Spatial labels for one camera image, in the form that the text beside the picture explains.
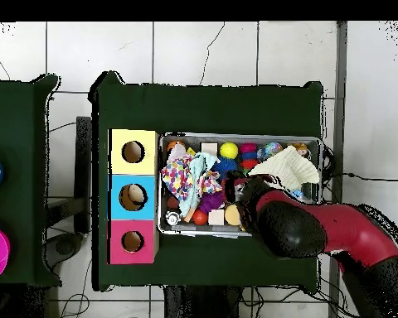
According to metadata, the dark green table cloth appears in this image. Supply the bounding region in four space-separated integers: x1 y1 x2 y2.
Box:
88 70 324 292
0 74 63 288

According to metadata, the yellow ball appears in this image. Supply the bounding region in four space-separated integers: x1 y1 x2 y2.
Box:
219 142 239 160

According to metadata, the globe print ball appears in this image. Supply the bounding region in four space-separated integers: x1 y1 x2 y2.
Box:
256 141 284 160

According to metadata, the cream knitted cloth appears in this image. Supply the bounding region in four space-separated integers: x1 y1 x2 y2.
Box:
248 145 320 193

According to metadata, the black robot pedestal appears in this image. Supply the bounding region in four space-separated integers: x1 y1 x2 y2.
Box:
163 286 243 318

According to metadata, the black stand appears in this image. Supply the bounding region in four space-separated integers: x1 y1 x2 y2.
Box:
44 115 93 269

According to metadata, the blue spiky ball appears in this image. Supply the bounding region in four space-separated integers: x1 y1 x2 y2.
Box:
213 157 239 180

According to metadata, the black floor cable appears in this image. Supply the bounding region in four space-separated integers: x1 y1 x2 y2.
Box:
321 171 398 182

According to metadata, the colourful spotted cloth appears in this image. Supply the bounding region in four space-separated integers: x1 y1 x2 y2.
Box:
160 153 195 203

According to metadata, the light teal cloth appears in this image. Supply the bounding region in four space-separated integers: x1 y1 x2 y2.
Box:
178 151 221 218

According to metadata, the wooden box with three holes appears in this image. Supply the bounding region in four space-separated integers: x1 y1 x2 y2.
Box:
107 128 160 265

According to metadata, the shallow clear mesh bin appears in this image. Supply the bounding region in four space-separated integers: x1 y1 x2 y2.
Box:
157 132 323 239

